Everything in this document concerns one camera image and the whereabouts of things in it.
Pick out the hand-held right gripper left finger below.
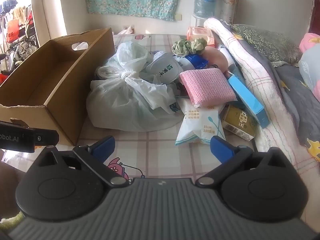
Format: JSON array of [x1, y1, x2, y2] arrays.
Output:
[[41, 135, 130, 188]]

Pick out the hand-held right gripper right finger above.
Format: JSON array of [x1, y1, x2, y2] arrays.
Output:
[[195, 135, 283, 188]]

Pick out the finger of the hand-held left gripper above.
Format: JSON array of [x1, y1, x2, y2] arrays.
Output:
[[34, 129, 60, 146]]

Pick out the brown cardboard box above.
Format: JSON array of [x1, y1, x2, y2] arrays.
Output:
[[0, 27, 115, 147]]

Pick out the white yoghurt cup pack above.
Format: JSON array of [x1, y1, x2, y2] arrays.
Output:
[[146, 51, 184, 85]]

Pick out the yellow tissue pack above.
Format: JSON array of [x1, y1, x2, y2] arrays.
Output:
[[221, 104, 258, 141]]

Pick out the white cotton swab packet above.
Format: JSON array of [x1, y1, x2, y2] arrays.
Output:
[[175, 97, 227, 147]]

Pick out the light blue carton box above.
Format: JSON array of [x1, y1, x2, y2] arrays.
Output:
[[226, 74, 270, 129]]

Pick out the pink sponge cloth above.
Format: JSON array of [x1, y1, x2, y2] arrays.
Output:
[[179, 68, 238, 108]]

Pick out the white stitched quilt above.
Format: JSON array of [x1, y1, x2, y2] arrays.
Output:
[[204, 17, 320, 180]]

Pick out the pink plush toy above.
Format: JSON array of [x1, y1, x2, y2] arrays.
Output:
[[201, 47, 229, 72]]

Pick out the blue and white pouch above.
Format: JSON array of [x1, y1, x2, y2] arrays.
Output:
[[174, 54, 209, 72]]

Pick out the grey star printed blanket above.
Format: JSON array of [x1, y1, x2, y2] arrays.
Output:
[[220, 20, 320, 160]]

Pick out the white bottle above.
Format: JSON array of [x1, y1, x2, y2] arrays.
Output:
[[217, 46, 242, 77]]

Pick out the parked bicycle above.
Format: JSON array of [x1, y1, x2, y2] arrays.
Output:
[[7, 25, 38, 65]]

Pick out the green crumpled scrunchie cloth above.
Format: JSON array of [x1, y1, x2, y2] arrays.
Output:
[[172, 37, 207, 57]]

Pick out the red plastic bag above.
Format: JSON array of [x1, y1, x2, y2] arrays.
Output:
[[6, 19, 20, 43]]

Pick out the pink wet wipes pack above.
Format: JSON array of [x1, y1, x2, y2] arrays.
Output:
[[186, 26, 216, 48]]

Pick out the green leaf printed pillow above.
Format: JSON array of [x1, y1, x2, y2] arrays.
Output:
[[230, 24, 303, 64]]

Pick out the light blue pillow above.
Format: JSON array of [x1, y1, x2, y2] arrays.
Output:
[[297, 47, 320, 93]]

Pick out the white water dispenser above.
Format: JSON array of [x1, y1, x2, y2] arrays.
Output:
[[190, 14, 209, 28]]

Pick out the hanging blue clothes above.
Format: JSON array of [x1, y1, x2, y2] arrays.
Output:
[[0, 0, 18, 13]]

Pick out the pink pillow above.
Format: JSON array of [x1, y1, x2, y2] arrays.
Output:
[[299, 32, 320, 53]]

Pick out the floral paper roll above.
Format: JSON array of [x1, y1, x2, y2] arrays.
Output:
[[219, 0, 240, 25]]

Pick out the blue water jug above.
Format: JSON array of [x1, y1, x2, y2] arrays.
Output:
[[194, 0, 217, 18]]

